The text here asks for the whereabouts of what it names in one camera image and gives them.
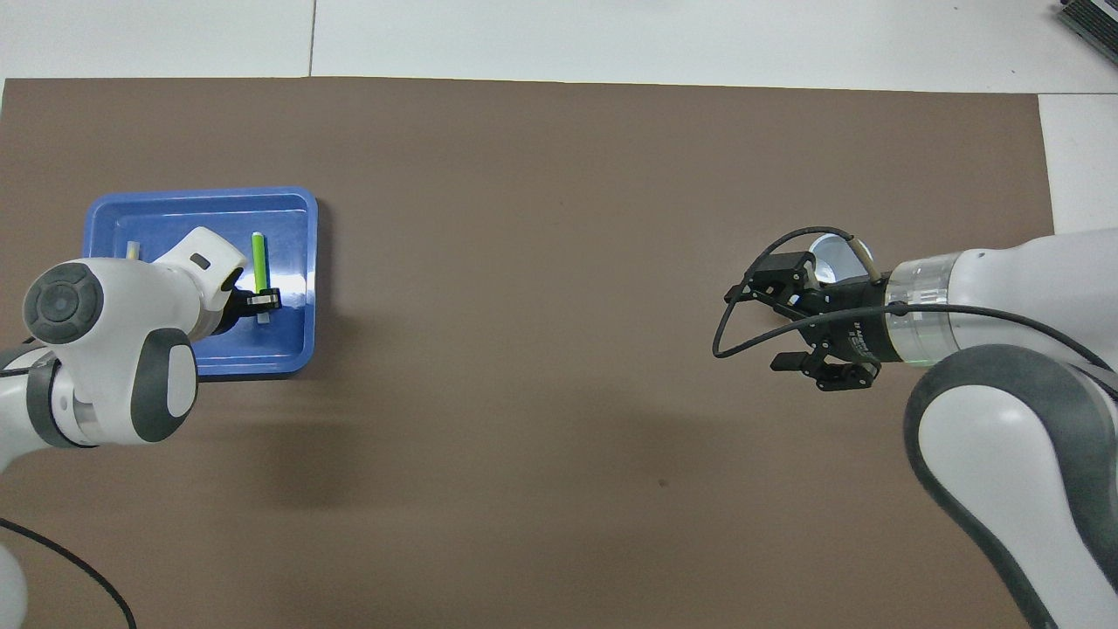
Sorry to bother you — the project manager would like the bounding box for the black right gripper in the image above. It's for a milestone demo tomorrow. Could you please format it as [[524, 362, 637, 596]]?
[[749, 252, 894, 391]]

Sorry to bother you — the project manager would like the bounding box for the clear plastic cup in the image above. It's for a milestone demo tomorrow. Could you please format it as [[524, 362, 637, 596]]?
[[808, 234, 874, 285]]

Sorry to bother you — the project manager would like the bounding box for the brown table mat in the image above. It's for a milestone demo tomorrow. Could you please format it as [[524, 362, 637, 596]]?
[[0, 77, 1055, 629]]

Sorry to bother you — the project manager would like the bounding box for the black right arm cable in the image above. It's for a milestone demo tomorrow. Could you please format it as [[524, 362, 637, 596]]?
[[712, 227, 1118, 372]]

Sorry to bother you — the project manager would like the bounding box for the grey device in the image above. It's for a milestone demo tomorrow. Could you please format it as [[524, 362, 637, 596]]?
[[1057, 0, 1118, 66]]

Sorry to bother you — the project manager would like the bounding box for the blue plastic tray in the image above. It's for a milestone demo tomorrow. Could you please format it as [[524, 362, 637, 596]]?
[[82, 185, 319, 378]]

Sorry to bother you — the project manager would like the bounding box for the green pen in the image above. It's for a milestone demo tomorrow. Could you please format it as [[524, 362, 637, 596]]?
[[252, 232, 272, 326]]

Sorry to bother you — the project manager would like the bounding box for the black floor cable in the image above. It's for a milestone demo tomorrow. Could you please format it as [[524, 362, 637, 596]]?
[[0, 517, 138, 629]]

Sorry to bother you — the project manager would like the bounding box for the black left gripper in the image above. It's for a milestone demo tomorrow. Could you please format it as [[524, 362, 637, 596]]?
[[210, 266, 282, 337]]

